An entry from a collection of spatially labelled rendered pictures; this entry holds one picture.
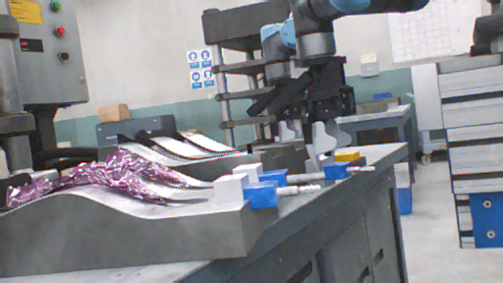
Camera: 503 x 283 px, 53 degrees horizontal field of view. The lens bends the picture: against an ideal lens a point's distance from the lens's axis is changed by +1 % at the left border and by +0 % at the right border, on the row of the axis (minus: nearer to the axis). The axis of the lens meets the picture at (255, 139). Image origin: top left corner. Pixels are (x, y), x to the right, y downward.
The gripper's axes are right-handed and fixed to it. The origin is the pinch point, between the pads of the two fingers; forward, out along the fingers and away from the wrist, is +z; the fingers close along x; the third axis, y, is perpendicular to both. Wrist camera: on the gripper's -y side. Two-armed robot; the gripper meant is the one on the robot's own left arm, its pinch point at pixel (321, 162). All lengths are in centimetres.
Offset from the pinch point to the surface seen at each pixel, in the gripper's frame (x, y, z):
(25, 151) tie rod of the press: -13, -78, -10
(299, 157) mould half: -0.6, -4.5, -1.3
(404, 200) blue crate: 299, -86, 74
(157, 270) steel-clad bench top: -49.5, 3.3, 4.6
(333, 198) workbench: -1.5, 2.3, 6.9
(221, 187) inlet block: -39.4, 5.9, -2.8
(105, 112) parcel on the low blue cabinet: 452, -602, -43
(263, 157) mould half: -15.6, -3.0, -3.5
